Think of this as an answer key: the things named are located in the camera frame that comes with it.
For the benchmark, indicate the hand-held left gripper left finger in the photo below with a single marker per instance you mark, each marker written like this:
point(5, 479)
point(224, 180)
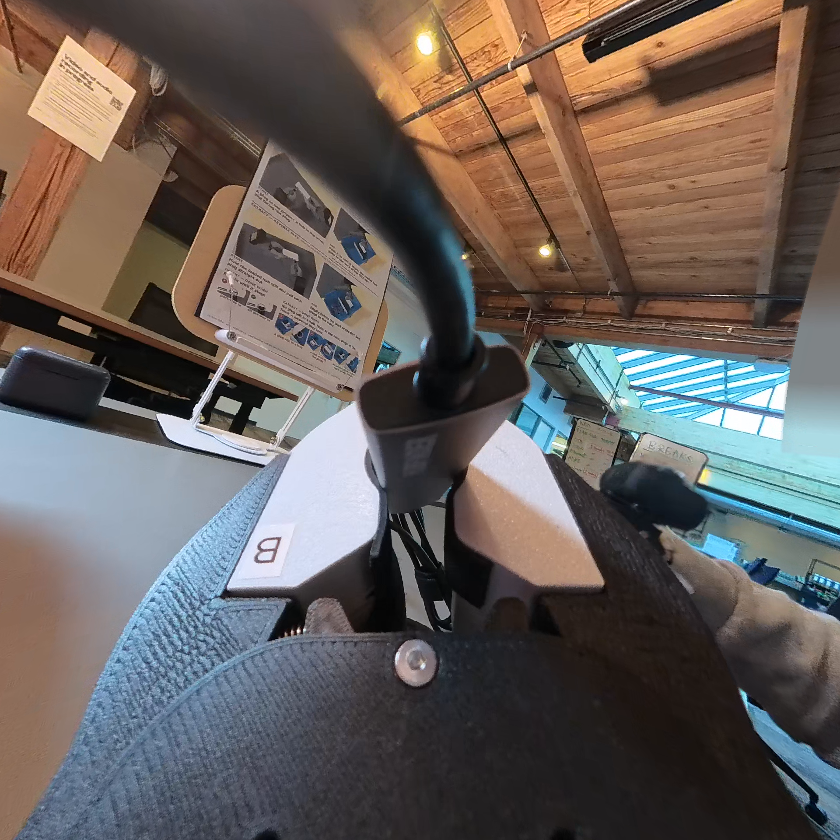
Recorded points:
point(315, 505)

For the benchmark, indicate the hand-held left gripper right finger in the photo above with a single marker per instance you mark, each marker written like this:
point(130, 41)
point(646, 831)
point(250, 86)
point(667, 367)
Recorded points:
point(525, 518)

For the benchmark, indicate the person's right forearm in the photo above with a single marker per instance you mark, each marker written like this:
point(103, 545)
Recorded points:
point(774, 643)

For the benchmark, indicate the large handwritten whiteboard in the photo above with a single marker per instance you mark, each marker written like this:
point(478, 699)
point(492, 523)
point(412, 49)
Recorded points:
point(669, 449)

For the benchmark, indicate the small handwritten whiteboard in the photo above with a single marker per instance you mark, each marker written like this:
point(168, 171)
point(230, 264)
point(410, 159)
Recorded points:
point(590, 453)

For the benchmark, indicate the glass skylight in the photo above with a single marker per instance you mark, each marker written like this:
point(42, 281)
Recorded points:
point(689, 374)

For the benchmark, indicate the white poster stand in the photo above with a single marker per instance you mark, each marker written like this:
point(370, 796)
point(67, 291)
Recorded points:
point(197, 430)

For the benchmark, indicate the instruction poster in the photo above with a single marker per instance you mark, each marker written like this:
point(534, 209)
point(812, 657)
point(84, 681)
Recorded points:
point(282, 262)

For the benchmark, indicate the black-legged wooden desk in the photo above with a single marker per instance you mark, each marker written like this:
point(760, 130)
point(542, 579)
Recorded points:
point(131, 331)

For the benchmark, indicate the wooden backing board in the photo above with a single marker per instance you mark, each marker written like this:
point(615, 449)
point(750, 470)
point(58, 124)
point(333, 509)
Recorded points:
point(203, 262)

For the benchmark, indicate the ceiling spotlight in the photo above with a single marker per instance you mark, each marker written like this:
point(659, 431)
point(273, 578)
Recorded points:
point(424, 43)
point(545, 249)

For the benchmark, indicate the grey charger box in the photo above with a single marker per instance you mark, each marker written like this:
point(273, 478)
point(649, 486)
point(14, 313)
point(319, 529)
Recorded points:
point(52, 384)

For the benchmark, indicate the white paper notice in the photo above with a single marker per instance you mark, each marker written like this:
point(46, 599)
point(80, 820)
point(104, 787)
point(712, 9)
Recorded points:
point(82, 98)

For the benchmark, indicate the wooden post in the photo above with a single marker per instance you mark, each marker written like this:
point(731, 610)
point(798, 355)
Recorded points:
point(39, 197)

